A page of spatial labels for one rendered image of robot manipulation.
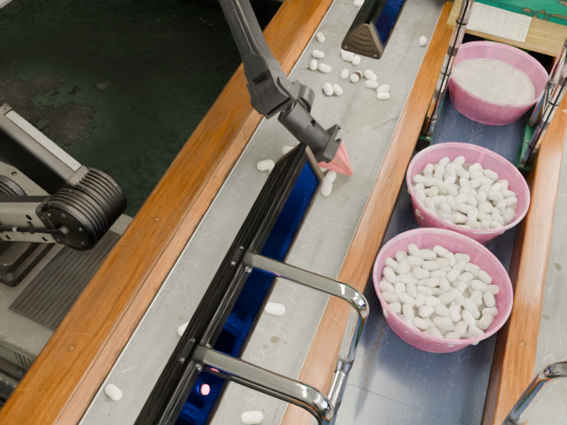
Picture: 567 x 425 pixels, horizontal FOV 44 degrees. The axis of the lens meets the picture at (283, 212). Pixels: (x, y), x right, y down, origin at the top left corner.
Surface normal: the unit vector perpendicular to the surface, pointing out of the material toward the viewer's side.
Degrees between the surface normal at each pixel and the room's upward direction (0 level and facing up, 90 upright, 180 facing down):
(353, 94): 0
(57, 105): 0
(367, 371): 0
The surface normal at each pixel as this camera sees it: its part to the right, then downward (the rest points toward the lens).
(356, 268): 0.08, -0.66
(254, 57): -0.58, 0.00
